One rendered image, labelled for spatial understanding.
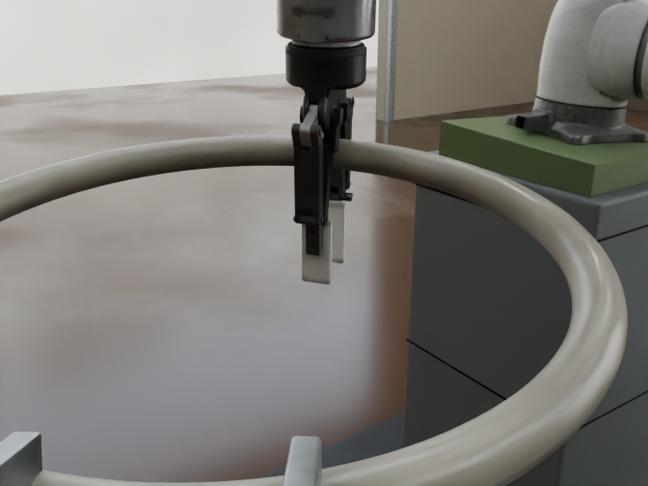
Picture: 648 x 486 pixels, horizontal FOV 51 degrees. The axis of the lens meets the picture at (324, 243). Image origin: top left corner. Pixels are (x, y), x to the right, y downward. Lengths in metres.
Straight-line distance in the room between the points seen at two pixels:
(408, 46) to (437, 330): 4.96
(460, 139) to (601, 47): 0.27
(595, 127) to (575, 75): 0.09
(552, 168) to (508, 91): 6.07
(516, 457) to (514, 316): 0.92
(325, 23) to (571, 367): 0.37
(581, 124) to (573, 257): 0.79
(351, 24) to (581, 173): 0.57
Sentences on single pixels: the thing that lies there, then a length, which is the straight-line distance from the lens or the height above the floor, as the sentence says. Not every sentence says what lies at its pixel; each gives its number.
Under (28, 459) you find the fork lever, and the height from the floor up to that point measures 0.93.
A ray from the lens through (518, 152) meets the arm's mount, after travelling 1.17.
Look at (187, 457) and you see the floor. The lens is 1.81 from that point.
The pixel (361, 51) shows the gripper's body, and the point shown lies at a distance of 0.63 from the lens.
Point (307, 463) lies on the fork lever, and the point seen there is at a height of 0.94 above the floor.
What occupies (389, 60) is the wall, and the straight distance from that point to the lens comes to 6.02.
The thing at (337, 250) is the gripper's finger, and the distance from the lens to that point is 0.73.
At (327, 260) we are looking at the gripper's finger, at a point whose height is 0.84.
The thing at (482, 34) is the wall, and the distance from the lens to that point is 6.82.
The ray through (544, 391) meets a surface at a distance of 0.33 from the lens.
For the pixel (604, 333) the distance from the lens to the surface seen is 0.39.
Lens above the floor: 1.09
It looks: 20 degrees down
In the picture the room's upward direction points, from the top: straight up
